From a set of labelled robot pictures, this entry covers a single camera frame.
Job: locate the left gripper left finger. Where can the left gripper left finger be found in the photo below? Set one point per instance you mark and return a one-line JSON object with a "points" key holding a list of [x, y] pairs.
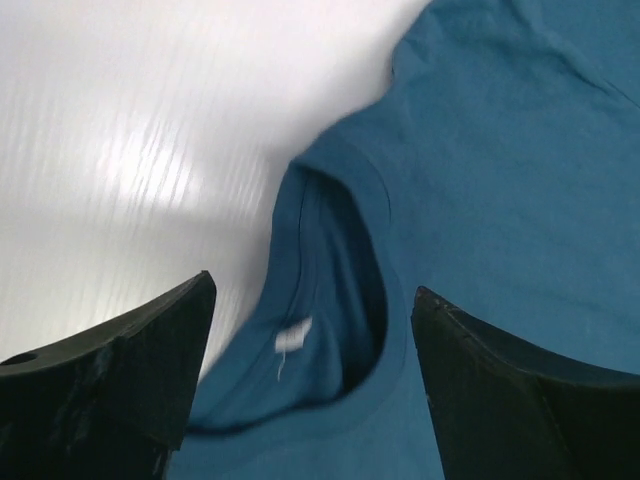
{"points": [[113, 401]]}

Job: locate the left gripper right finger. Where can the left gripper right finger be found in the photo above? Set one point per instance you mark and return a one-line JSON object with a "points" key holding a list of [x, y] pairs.
{"points": [[504, 408]]}

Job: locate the teal blue t shirt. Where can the teal blue t shirt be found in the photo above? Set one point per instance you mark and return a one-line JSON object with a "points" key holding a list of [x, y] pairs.
{"points": [[500, 170]]}

